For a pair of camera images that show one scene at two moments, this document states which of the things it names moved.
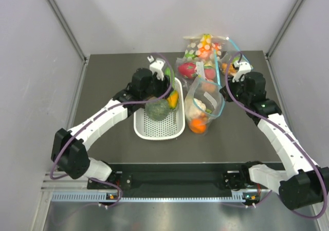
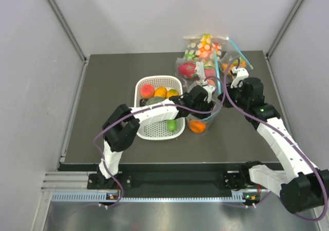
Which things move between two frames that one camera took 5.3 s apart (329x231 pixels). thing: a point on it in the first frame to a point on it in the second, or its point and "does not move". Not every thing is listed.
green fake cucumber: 168,72 to 172,125
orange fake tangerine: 197,126 does not move
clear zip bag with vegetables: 205,101 does not move
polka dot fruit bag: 204,47 does not move
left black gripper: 164,83 to 207,105
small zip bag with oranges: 226,61 does not move
